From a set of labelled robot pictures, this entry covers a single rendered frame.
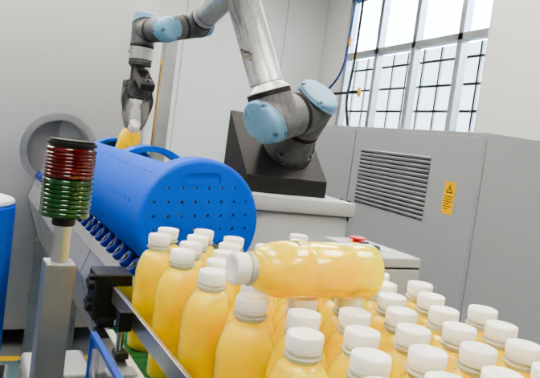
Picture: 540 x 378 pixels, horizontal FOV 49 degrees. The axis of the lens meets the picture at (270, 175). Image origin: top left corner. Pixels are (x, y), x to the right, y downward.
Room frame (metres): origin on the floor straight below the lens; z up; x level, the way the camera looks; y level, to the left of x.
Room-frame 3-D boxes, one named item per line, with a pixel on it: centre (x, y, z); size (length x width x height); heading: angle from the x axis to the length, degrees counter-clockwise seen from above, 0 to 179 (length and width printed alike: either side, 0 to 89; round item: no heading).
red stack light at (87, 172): (0.76, 0.26, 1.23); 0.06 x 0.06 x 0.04
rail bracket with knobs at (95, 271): (1.14, 0.28, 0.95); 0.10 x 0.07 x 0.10; 118
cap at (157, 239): (1.03, 0.18, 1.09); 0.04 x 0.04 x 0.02
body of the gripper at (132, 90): (1.88, 0.46, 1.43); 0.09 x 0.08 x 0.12; 28
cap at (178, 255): (0.92, 0.12, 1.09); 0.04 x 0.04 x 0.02
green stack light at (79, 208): (0.76, 0.26, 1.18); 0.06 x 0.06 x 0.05
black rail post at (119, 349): (0.97, 0.21, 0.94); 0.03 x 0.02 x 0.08; 28
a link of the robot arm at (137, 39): (1.87, 0.45, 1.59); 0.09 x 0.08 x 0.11; 45
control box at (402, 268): (1.23, -0.23, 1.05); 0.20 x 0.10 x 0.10; 28
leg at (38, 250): (3.03, 1.14, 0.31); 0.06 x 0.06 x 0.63; 28
